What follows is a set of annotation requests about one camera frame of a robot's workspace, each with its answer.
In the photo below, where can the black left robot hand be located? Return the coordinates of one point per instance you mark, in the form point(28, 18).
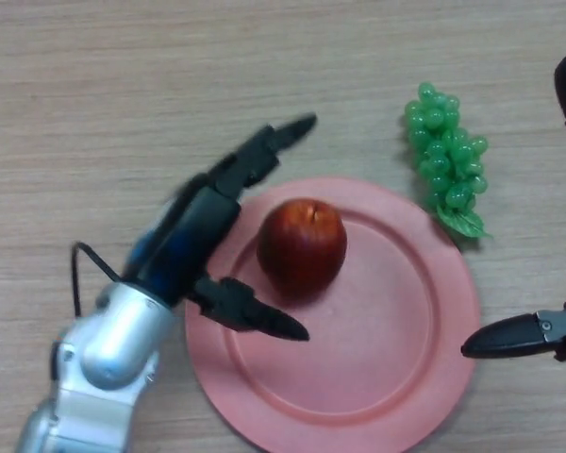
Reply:
point(188, 236)

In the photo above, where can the pink round plate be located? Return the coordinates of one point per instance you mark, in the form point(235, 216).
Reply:
point(358, 358)

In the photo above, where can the red apple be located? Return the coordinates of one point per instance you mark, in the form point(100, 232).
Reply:
point(302, 250)

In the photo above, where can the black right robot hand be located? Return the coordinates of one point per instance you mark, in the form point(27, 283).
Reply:
point(509, 337)

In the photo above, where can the green grape bunch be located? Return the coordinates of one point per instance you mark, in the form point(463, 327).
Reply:
point(448, 156)

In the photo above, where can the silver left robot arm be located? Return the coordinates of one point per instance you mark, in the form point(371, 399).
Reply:
point(104, 377)

